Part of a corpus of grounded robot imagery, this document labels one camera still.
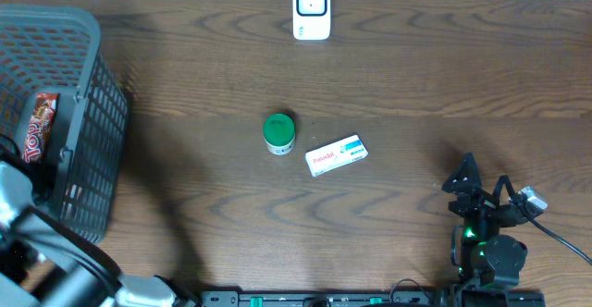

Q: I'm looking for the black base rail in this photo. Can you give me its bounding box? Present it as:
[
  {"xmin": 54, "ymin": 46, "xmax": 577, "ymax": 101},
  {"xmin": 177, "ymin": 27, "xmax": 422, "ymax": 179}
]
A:
[{"xmin": 199, "ymin": 290, "xmax": 546, "ymax": 307}]

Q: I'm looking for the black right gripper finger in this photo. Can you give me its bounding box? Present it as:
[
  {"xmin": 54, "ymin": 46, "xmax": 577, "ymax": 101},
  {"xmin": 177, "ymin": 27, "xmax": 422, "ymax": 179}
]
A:
[
  {"xmin": 441, "ymin": 153, "xmax": 482, "ymax": 195},
  {"xmin": 492, "ymin": 175, "xmax": 516, "ymax": 205}
]

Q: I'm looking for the green lid jar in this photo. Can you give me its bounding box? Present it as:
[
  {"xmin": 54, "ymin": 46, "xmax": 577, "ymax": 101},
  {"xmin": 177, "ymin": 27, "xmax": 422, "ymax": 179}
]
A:
[{"xmin": 263, "ymin": 113, "xmax": 296, "ymax": 155}]

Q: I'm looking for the red Top chocolate bar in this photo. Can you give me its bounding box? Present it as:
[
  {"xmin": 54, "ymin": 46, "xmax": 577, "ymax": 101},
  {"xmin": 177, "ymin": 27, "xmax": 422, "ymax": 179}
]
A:
[{"xmin": 21, "ymin": 92, "xmax": 59, "ymax": 163}]

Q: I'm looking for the white Panadol box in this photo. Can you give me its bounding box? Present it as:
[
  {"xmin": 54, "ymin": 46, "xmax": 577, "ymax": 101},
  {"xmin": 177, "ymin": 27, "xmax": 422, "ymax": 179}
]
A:
[{"xmin": 304, "ymin": 134, "xmax": 368, "ymax": 177}]

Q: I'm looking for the grey plastic basket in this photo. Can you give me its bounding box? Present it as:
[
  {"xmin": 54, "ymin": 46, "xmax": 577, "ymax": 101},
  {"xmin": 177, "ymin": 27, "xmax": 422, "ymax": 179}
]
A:
[{"xmin": 1, "ymin": 4, "xmax": 130, "ymax": 243}]

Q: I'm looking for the white barcode scanner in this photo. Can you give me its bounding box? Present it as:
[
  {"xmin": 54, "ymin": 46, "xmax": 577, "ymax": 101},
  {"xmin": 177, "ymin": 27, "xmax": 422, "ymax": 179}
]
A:
[{"xmin": 292, "ymin": 0, "xmax": 331, "ymax": 41}]

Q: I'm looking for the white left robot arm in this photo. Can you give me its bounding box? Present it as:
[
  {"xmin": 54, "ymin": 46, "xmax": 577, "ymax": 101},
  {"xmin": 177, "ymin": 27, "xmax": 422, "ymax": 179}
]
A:
[{"xmin": 1, "ymin": 145, "xmax": 200, "ymax": 307}]

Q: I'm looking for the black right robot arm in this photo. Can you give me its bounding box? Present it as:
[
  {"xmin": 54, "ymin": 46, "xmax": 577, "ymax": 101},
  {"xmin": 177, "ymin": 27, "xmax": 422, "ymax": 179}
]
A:
[{"xmin": 442, "ymin": 153, "xmax": 527, "ymax": 289}]

